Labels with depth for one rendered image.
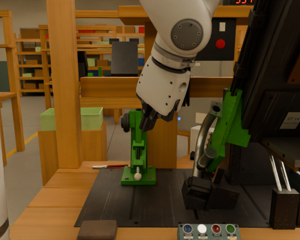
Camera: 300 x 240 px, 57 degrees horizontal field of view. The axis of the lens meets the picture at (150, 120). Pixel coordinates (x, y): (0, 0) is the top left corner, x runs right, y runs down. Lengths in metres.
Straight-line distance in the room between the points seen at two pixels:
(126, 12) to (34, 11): 10.58
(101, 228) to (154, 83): 0.41
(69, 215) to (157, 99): 0.53
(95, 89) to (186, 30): 0.90
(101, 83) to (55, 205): 0.56
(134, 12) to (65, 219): 0.72
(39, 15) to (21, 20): 0.70
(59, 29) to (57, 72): 0.17
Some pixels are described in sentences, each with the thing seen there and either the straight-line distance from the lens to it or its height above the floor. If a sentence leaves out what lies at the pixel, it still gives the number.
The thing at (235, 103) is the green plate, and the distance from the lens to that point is 0.83.
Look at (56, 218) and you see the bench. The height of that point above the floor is 0.88.
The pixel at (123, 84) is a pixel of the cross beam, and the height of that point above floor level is 1.25.
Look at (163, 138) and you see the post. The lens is 1.21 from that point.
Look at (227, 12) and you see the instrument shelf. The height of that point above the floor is 1.52.
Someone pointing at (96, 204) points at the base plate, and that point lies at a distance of 0.95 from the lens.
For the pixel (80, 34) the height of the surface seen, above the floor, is 1.97.
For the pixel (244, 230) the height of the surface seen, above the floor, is 0.90.
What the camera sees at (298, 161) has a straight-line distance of 0.73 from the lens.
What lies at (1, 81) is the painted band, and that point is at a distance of 12.05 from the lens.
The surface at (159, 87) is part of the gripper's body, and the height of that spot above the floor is 1.30.
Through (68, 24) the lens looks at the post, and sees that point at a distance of 1.21.
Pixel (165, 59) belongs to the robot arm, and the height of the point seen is 1.36.
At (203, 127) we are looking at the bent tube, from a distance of 0.97.
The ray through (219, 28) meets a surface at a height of 1.46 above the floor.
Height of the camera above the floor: 1.36
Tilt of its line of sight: 13 degrees down
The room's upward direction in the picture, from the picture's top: straight up
